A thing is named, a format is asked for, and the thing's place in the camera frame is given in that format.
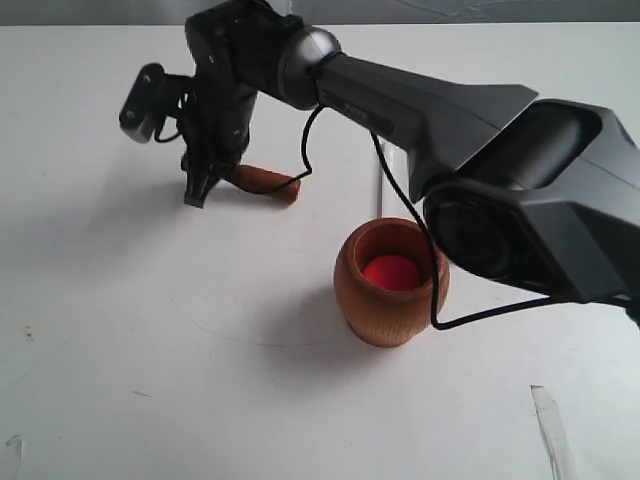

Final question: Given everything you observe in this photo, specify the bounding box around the clear tape strip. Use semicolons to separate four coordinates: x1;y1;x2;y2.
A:
0;435;24;479
530;385;579;480

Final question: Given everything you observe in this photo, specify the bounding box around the red ball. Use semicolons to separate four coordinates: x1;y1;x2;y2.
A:
363;255;421;291

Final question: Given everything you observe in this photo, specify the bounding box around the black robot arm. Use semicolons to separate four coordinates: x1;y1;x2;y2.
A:
185;1;639;319

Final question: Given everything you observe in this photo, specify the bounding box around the black camera cable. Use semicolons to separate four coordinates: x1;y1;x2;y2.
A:
152;89;559;331

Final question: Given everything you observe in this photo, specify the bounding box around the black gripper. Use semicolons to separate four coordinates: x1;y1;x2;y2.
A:
182;8;257;209

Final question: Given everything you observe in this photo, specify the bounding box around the wooden mortar cup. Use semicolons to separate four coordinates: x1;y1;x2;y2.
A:
333;217;450;348

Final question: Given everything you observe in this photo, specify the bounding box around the clear tape strip right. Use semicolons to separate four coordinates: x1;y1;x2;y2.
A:
530;385;579;480

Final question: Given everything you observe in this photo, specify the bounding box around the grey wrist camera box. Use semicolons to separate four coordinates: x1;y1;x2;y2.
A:
119;63;177;144

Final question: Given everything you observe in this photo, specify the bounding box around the brown wooden pestle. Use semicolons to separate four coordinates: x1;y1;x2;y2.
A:
224;165;301;204

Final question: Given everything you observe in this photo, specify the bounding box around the clear tape strip left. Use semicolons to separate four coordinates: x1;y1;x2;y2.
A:
0;435;24;479

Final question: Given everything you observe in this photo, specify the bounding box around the white rectangular plastic tray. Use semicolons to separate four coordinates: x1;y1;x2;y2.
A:
377;140;413;220

